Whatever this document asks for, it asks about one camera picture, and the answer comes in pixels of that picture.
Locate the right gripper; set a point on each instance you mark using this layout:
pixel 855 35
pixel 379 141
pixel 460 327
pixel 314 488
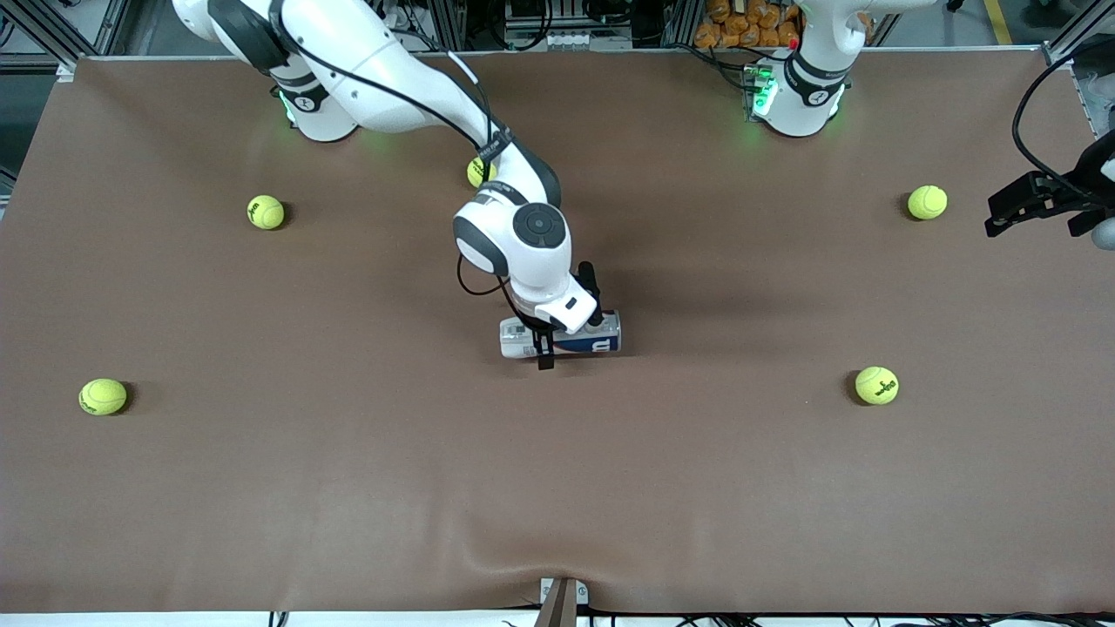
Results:
pixel 591 283

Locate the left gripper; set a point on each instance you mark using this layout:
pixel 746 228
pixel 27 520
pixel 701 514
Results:
pixel 1064 193

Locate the white blue tennis ball can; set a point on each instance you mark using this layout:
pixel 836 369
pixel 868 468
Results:
pixel 585 344

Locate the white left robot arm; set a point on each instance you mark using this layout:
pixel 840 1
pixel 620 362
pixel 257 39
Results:
pixel 806 96

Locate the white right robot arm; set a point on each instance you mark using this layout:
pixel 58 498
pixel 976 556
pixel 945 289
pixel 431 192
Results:
pixel 375 61

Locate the yellow-green tennis ball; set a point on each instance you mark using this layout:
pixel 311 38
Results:
pixel 876 385
pixel 103 396
pixel 476 174
pixel 266 212
pixel 927 202

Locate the brown table mat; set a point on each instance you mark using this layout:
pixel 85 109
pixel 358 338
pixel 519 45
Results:
pixel 348 488

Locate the wooden metal table clamp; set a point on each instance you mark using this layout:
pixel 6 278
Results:
pixel 560 605

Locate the white power strip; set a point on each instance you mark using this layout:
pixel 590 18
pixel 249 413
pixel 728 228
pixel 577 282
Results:
pixel 566 39

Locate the pile of orange objects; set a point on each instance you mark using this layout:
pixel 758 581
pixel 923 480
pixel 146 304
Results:
pixel 740 22

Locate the aluminium frame rail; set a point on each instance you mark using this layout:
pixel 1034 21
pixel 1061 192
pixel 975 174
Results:
pixel 52 30
pixel 1076 30

